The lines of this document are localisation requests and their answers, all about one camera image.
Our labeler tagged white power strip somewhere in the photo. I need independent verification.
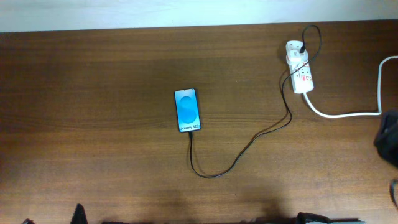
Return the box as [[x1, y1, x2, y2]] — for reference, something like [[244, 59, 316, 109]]
[[285, 40, 314, 94]]

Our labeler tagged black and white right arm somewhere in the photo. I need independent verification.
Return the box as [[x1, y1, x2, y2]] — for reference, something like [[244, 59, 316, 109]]
[[374, 110, 397, 167]]

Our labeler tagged blue Samsung Galaxy smartphone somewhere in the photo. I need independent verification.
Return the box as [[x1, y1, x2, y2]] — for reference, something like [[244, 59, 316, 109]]
[[174, 88, 201, 133]]

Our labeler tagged white power strip cord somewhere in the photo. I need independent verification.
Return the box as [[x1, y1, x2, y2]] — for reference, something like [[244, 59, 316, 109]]
[[303, 55, 398, 119]]

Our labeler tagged black USB charging cable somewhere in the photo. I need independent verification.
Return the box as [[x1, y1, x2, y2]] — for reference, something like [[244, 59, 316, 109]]
[[188, 24, 322, 179]]

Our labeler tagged white USB wall charger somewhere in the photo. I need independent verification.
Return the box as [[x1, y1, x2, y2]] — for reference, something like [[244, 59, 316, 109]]
[[286, 49, 308, 65]]

